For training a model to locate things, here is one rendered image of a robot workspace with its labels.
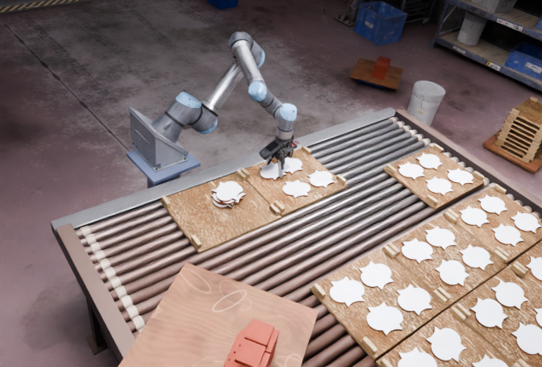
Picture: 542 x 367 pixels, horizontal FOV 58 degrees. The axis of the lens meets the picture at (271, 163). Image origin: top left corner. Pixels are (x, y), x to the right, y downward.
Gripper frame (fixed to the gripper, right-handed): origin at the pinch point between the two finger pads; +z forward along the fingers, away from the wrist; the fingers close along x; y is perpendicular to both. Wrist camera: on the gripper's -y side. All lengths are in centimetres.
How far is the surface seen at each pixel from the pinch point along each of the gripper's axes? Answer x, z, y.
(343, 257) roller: -57, 4, -6
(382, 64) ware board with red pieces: 148, 57, 273
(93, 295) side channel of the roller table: -24, 5, -98
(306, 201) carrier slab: -23.9, 1.6, 1.8
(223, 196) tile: -7.4, -2.7, -33.8
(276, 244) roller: -36.6, 4.7, -25.8
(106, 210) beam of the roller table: 16, 7, -77
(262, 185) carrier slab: -5.1, 2.0, -10.0
